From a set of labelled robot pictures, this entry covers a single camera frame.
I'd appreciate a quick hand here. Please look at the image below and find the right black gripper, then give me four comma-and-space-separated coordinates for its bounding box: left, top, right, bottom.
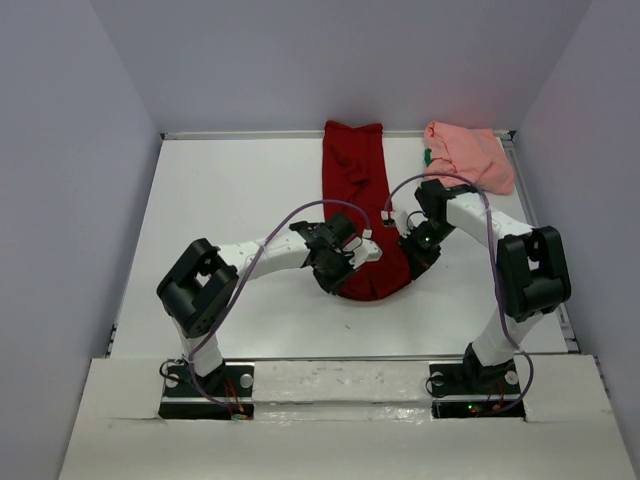
396, 219, 456, 280

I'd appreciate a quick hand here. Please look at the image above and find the red t shirt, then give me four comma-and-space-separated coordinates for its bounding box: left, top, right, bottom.
319, 119, 414, 303

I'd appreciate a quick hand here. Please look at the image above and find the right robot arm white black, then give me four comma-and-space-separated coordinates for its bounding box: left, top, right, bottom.
391, 178, 571, 392

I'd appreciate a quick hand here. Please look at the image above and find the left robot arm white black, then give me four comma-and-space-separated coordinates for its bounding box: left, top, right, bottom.
156, 213, 380, 395

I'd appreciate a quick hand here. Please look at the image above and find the pink t shirt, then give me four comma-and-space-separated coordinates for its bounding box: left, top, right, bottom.
424, 121, 515, 196

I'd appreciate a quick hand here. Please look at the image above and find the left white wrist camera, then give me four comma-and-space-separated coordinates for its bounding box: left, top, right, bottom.
343, 237, 382, 270

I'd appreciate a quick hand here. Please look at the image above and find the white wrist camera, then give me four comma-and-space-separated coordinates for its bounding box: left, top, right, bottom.
381, 210, 413, 238
343, 237, 382, 270

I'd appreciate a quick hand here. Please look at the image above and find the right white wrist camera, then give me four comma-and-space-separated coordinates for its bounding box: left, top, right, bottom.
381, 210, 413, 238

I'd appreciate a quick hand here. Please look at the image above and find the aluminium rail right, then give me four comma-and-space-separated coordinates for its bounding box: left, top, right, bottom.
501, 130, 581, 354

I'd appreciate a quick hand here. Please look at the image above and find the aluminium rail back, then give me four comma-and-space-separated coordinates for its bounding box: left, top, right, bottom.
160, 129, 517, 141

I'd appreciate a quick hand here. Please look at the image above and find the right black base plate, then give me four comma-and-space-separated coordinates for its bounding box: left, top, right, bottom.
425, 360, 524, 419

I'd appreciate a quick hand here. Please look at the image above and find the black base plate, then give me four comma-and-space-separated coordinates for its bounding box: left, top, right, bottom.
158, 359, 255, 421
425, 360, 524, 419

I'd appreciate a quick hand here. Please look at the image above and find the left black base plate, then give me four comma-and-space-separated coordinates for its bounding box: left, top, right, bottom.
158, 359, 255, 421

